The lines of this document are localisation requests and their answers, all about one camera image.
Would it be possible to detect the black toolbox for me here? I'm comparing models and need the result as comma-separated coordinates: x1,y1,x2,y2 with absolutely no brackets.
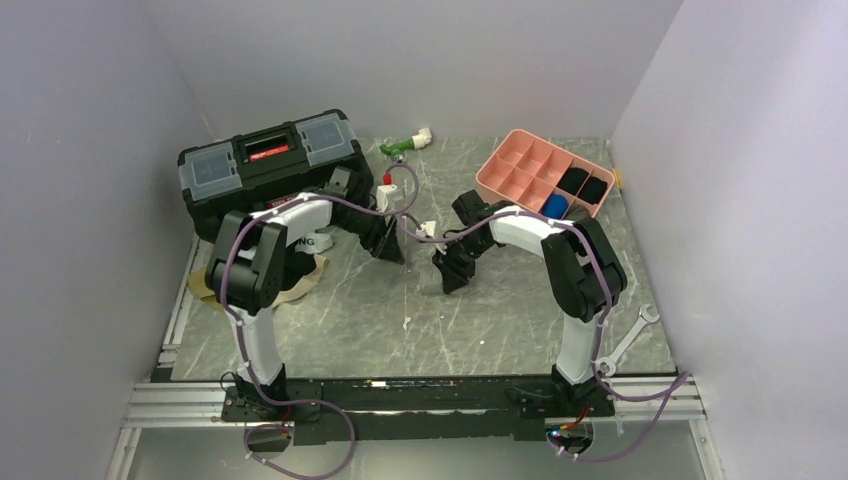
177,109,374,243

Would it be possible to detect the pink divided organizer tray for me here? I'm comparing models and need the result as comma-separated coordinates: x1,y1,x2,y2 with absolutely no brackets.
475,129,617,219

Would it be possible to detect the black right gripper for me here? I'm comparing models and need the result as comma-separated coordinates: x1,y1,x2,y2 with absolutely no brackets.
433,233,494,295

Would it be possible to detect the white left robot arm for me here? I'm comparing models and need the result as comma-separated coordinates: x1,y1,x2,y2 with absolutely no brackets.
205,185,409,420

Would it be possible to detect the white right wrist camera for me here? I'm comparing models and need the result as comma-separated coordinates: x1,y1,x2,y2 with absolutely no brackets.
416,220,437,240

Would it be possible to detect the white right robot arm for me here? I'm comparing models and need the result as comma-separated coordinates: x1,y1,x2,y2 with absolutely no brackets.
432,190,627,415

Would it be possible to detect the silver wrench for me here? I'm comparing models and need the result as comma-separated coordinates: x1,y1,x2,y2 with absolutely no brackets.
594,303,661,377

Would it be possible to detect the black rolled underwear right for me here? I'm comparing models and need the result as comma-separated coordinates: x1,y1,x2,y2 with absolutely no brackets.
577,177,609,205

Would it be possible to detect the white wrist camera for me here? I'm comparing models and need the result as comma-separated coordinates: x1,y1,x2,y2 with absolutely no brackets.
416,220,437,240
374,173,403,212

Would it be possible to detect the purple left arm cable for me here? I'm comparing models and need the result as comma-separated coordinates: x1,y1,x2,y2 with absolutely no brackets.
218,162,421,480

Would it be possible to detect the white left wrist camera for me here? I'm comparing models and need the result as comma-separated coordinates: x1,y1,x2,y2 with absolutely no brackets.
374,173,403,212

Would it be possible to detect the blue rolled underwear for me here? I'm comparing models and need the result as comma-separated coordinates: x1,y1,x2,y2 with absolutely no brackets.
540,193,569,220

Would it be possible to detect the black rolled underwear left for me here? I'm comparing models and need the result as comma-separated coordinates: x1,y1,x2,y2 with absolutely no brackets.
557,167,589,195

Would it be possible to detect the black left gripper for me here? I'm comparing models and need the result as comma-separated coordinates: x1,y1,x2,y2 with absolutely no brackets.
336,203,405,266

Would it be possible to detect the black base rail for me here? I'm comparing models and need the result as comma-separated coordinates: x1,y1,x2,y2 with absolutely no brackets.
221,373,615,446

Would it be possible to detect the black rolled underwear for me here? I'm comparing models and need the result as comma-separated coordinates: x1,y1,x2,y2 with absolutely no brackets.
577,177,609,205
557,167,589,195

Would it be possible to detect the green white pipe fitting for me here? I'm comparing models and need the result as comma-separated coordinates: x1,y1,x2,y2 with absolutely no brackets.
379,127,433,163

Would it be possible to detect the aluminium frame rail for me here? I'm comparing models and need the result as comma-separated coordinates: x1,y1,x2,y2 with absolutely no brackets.
105,236,728,479

